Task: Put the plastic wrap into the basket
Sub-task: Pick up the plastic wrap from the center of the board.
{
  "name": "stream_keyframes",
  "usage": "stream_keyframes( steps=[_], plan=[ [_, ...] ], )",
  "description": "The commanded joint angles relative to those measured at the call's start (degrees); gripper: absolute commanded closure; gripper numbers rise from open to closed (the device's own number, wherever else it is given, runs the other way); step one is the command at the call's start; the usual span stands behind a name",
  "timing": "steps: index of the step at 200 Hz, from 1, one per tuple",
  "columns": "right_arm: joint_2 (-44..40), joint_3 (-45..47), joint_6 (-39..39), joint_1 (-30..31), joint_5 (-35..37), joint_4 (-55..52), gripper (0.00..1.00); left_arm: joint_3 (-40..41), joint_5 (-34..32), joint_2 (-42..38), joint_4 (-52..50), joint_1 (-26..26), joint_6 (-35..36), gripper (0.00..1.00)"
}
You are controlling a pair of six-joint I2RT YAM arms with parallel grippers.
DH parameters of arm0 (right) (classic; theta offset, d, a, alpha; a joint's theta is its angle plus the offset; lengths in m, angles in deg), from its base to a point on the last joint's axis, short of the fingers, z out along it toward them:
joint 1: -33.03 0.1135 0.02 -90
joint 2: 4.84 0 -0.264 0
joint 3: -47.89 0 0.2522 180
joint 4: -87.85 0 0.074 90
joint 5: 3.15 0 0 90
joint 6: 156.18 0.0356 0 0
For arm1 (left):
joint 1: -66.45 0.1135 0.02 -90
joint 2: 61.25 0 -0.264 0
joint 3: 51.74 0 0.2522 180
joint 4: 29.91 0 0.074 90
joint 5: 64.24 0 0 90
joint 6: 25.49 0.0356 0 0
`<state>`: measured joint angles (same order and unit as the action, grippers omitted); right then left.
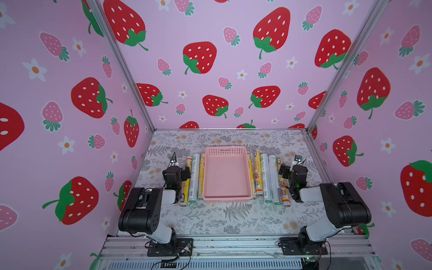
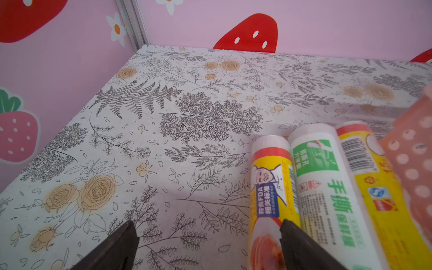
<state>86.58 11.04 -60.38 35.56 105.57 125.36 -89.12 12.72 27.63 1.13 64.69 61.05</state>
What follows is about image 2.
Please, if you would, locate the pink perforated plastic basket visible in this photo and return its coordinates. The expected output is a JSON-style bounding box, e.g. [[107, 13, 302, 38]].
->
[[380, 85, 432, 243]]

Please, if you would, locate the white green plastic wrap roll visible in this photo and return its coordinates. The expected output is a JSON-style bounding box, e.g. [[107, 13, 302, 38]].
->
[[288, 124, 390, 270]]

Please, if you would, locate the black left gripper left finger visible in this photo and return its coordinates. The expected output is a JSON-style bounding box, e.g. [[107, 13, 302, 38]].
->
[[72, 220, 139, 270]]

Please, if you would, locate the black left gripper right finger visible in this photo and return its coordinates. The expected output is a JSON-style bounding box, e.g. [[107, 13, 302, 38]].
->
[[280, 219, 346, 270]]

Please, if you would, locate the yellow plastic wrap roll far-left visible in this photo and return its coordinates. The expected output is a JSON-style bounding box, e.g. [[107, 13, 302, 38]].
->
[[247, 135, 300, 270]]

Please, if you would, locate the yellow plastic wrap roll near basket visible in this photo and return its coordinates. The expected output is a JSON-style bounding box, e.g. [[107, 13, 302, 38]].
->
[[336, 121, 432, 270]]

